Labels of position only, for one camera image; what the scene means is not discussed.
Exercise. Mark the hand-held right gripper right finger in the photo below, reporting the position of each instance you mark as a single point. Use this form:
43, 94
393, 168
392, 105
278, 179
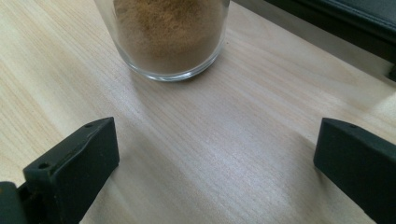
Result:
361, 165

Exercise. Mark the glass jar brown powder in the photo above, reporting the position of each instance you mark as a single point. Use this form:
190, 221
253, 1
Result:
168, 46

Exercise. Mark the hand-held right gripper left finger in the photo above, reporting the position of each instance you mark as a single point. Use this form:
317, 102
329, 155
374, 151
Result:
71, 168

